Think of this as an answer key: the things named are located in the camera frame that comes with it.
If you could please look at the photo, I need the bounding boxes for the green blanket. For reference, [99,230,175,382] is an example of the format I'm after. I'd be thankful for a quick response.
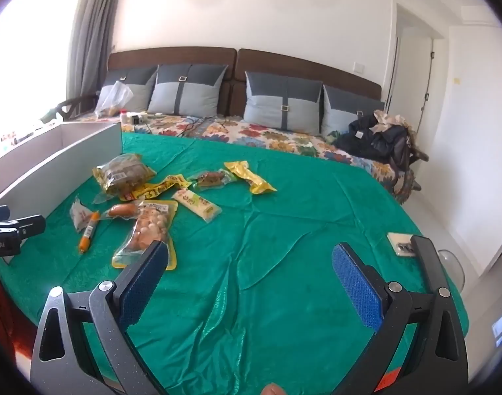
[0,132,469,395]

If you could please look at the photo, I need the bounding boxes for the beige smartphone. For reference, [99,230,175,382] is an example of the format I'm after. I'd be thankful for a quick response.
[386,232,418,258]

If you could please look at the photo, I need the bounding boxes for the grey two-tone pillow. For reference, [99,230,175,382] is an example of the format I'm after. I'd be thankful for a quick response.
[243,71,323,136]
[320,84,385,138]
[147,64,229,118]
[96,66,159,114]

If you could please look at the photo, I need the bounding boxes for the brown meat packet green end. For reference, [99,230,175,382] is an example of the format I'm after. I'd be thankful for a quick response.
[192,170,237,192]

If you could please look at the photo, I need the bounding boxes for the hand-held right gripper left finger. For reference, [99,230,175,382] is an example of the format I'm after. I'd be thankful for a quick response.
[31,239,170,395]

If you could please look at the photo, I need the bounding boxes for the clear peanut snack packet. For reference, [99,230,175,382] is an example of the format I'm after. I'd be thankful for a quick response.
[112,199,179,271]

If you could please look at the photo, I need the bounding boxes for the grey curtain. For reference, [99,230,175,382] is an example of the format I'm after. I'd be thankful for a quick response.
[66,0,126,99]

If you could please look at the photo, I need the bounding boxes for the orange sausage stick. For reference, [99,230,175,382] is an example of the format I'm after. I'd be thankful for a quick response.
[78,211,100,254]

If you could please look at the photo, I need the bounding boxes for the plain yellow snack packet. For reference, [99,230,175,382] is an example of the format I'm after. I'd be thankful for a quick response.
[224,160,277,195]

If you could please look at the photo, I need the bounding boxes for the brown headboard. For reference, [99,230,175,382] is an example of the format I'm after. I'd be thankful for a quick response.
[107,47,382,118]

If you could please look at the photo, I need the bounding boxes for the clear sausage packet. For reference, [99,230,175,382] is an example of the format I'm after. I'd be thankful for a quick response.
[98,199,146,221]

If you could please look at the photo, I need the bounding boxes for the small clear red-print packet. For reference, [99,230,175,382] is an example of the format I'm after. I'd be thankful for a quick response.
[69,195,96,233]

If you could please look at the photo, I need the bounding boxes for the white cardboard box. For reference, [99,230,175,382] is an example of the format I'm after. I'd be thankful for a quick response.
[0,121,124,264]

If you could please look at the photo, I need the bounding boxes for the black cable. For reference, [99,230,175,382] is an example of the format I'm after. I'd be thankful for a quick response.
[169,115,235,138]

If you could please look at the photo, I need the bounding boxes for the black jacket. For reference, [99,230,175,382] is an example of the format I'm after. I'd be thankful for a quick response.
[333,113,412,165]

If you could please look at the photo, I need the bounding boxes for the clear plastic bag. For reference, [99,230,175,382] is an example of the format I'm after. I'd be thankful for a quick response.
[94,80,135,118]

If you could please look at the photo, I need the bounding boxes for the beige patterned cloth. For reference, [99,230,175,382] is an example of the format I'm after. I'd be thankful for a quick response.
[373,109,412,130]

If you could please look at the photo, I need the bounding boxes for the floral bed sheet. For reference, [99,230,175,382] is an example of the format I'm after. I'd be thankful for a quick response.
[67,111,420,206]

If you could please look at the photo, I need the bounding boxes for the brown shoulder bag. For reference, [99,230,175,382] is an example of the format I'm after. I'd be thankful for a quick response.
[393,125,430,173]

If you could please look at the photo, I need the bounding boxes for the cream snack packet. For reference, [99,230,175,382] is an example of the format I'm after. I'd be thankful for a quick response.
[171,188,223,224]

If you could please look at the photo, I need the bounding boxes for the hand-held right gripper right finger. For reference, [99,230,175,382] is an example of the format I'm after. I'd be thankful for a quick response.
[332,234,469,395]

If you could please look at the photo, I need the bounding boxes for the dark wooden armchair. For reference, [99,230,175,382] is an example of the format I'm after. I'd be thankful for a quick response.
[41,92,99,124]

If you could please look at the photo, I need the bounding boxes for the white door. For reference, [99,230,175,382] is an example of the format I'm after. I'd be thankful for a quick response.
[388,35,435,132]

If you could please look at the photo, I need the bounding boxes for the brown snack bag yellow trim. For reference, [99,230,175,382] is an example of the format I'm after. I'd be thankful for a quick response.
[92,153,157,196]

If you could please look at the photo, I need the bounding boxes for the long yellow red snack packet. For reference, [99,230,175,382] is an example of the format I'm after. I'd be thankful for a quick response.
[129,174,193,201]

